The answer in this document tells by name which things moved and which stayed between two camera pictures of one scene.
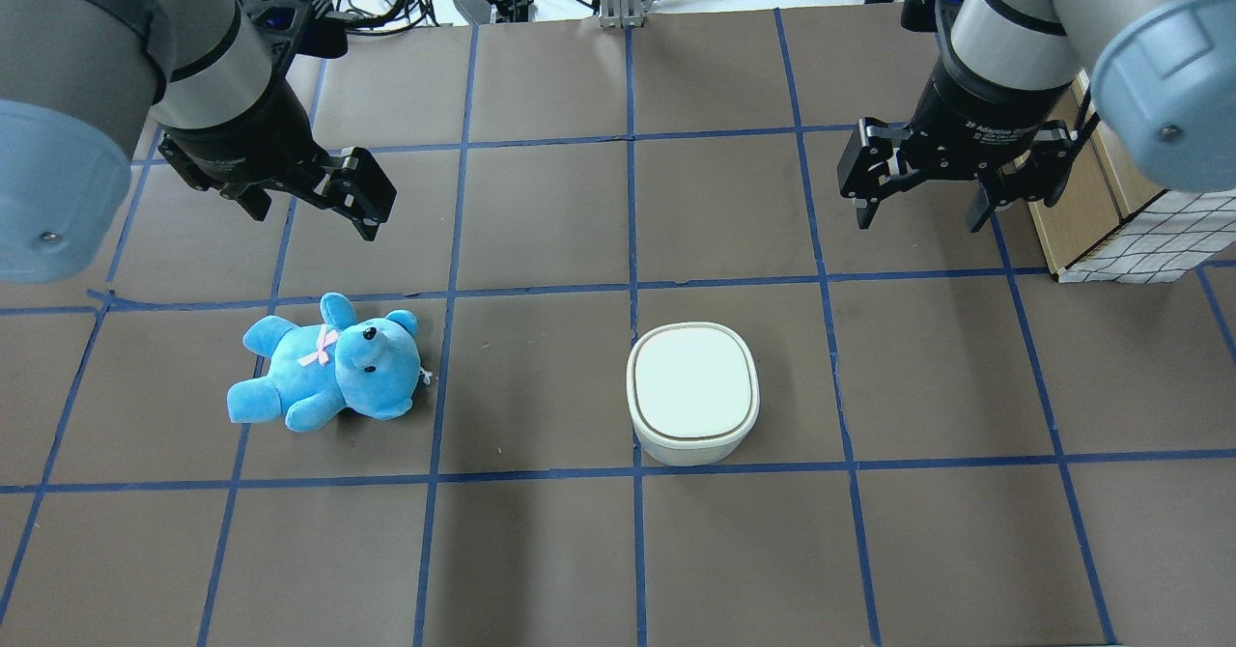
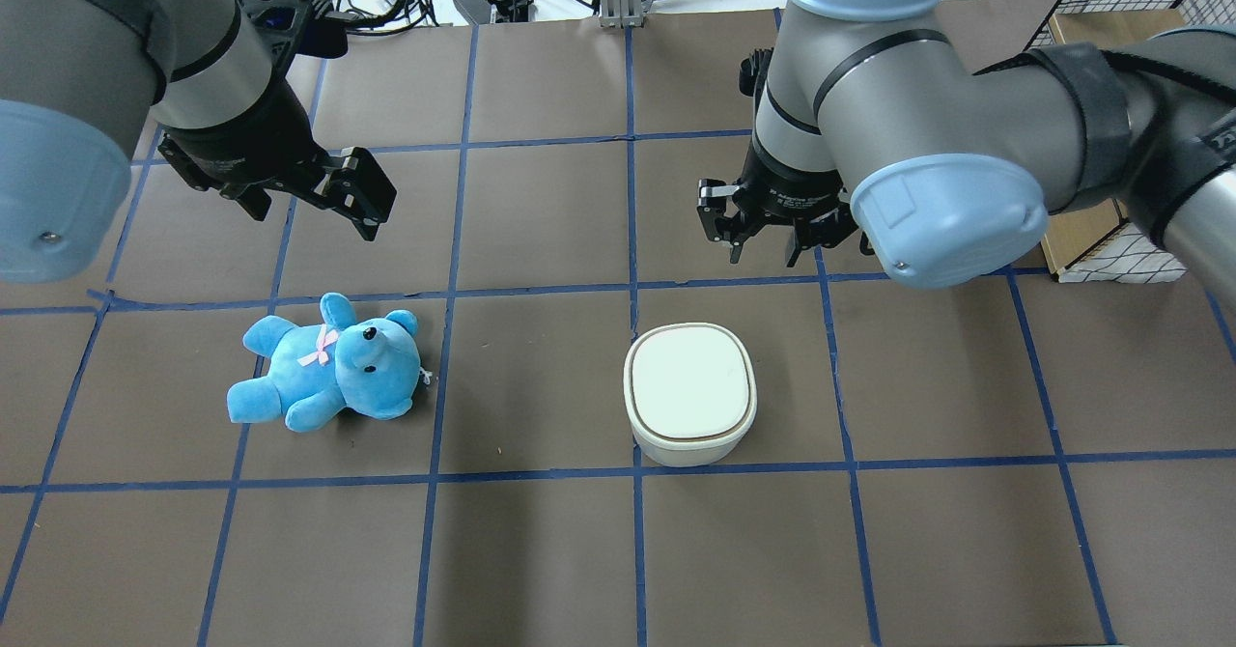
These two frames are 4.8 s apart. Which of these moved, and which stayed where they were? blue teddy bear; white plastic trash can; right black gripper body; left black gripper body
Moved: right black gripper body
Stayed: blue teddy bear; left black gripper body; white plastic trash can
